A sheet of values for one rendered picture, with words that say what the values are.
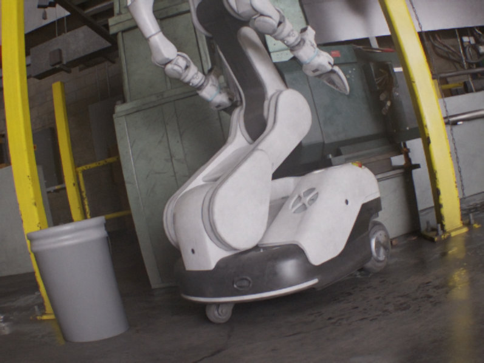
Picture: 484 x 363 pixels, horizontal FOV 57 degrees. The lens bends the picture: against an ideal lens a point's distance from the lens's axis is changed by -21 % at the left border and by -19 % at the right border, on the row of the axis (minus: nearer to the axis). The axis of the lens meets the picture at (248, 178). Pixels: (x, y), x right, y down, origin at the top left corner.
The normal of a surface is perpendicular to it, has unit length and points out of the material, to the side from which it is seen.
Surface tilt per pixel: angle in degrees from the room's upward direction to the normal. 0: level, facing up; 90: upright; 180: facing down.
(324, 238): 90
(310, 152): 135
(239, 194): 90
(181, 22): 90
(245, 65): 110
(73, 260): 93
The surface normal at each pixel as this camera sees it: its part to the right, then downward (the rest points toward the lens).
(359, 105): 0.28, -0.07
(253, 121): -0.71, 0.15
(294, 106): 0.67, -0.16
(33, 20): -0.05, 0.00
